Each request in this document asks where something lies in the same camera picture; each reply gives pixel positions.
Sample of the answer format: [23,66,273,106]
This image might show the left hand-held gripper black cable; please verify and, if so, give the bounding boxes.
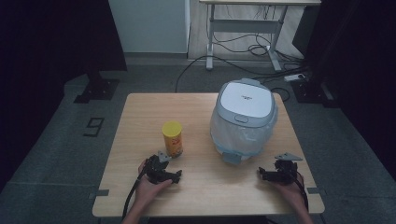
[121,172,148,219]

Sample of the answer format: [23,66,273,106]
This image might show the white cabinet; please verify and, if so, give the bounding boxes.
[107,0,191,54]

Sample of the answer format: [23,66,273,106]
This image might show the hand-held gripper black cable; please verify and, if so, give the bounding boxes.
[293,171,310,213]
[121,172,148,219]

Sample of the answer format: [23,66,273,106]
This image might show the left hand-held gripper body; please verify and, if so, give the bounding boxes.
[144,149,176,185]

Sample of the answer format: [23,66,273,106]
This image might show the black cables under desk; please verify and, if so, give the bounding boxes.
[212,32,304,62]

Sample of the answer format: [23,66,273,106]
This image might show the black curtain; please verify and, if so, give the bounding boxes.
[0,0,128,190]
[292,0,396,171]

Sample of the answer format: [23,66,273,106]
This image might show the translucent plastic trash bag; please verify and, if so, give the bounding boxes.
[209,105,279,161]

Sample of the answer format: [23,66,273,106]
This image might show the white power strip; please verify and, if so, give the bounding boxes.
[283,73,306,82]

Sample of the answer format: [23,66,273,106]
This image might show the white metal frame desk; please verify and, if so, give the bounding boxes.
[199,0,321,72]

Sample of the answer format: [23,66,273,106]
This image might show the right hand-held gripper black cable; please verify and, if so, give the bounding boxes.
[293,171,310,213]

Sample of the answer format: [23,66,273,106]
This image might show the black stand base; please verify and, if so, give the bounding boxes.
[291,78,340,108]
[74,73,120,105]

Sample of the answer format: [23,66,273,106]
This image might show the person's left hand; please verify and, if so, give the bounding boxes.
[134,159,173,204]

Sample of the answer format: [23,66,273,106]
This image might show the yellow lidded snack can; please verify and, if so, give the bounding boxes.
[161,120,184,159]

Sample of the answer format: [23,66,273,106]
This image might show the grey tape piece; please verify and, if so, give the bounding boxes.
[88,189,110,200]
[306,187,326,196]

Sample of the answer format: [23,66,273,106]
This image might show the person's right hand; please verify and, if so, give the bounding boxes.
[274,178,307,209]

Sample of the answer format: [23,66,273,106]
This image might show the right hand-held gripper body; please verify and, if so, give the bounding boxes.
[274,151,304,185]

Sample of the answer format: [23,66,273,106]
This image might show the long black floor cable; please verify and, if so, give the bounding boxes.
[175,55,307,93]

